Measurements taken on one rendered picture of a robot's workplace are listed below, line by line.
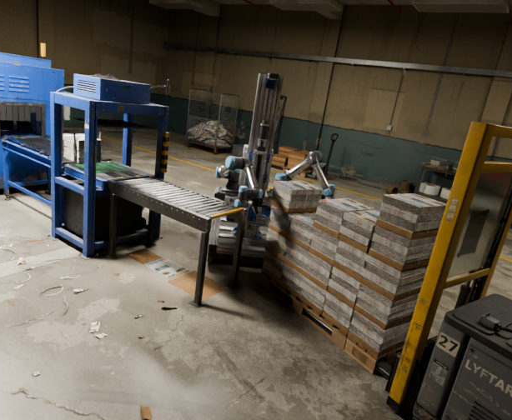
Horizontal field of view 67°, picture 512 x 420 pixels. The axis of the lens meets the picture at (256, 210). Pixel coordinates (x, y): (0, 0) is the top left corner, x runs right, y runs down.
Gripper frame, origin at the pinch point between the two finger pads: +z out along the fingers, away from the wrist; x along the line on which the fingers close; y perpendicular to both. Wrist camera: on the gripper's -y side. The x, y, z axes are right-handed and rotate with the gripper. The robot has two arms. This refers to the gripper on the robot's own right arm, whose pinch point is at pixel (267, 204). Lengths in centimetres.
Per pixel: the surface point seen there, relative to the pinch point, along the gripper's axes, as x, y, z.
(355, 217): -96, 19, 9
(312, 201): -22.4, 8.5, 34.8
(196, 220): -2, -10, -74
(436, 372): -189, -43, -6
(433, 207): -142, 42, 25
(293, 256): -38, -38, 8
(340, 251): -89, -11, 9
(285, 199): -14.3, 8.7, 8.7
